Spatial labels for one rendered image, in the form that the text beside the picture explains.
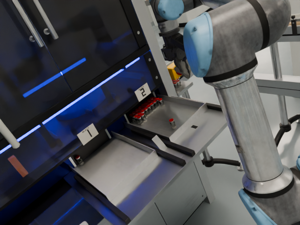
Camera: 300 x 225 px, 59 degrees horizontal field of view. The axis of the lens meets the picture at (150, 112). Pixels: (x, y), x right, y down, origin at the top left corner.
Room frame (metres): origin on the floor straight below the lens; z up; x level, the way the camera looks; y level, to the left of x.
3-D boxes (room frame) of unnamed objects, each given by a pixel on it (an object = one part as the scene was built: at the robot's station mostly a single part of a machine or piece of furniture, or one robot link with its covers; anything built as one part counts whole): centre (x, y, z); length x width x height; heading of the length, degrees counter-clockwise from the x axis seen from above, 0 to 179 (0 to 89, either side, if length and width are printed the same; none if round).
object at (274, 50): (1.55, -0.91, 0.46); 0.09 x 0.09 x 0.77; 30
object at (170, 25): (1.02, -0.20, 1.31); 0.08 x 0.08 x 0.05
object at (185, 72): (1.01, -0.18, 1.13); 0.06 x 0.03 x 0.09; 30
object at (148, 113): (1.22, 0.00, 0.90); 0.18 x 0.02 x 0.05; 121
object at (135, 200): (0.98, 0.06, 0.87); 0.70 x 0.48 x 0.02; 120
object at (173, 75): (1.35, -0.21, 1.00); 0.08 x 0.07 x 0.07; 30
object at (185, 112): (1.12, -0.05, 0.90); 0.34 x 0.26 x 0.04; 31
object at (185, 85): (1.40, -0.20, 0.87); 0.14 x 0.13 x 0.02; 30
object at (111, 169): (0.95, 0.24, 0.90); 0.34 x 0.26 x 0.04; 30
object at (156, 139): (0.86, -0.01, 0.91); 0.14 x 0.03 x 0.06; 30
